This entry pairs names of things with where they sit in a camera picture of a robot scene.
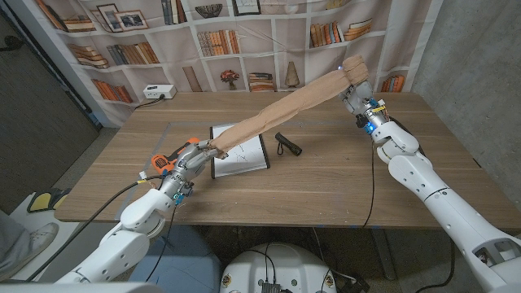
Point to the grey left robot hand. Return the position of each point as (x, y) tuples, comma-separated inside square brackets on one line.
[(187, 164)]

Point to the yellow black foot pedal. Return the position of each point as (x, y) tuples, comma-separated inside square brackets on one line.
[(61, 198), (40, 201)]

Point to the white sneaker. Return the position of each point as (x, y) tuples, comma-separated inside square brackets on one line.
[(34, 244)]

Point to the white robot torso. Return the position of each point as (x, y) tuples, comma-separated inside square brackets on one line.
[(281, 264)]

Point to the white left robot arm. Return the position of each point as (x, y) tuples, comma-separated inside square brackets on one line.
[(126, 240)]

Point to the white power strip box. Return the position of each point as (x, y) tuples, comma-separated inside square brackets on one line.
[(158, 91)]

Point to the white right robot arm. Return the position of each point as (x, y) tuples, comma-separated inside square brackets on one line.
[(439, 195)]

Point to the dark perforated wall panel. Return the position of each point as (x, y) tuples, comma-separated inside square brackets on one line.
[(36, 122)]

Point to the printed bookshelf backdrop cloth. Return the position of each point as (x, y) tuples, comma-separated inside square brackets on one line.
[(260, 40)]

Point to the beige nylon stocking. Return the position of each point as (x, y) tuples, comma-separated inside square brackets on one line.
[(285, 110)]

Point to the black flashlight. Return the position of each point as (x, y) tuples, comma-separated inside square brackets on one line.
[(290, 145)]

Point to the grey table leg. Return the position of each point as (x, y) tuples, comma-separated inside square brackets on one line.
[(384, 252)]

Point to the black power adapter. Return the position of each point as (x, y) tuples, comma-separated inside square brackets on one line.
[(354, 283)]

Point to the orange black power drill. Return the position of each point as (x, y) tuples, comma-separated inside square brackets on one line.
[(160, 163)]

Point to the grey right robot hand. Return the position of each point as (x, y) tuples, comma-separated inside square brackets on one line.
[(362, 103)]

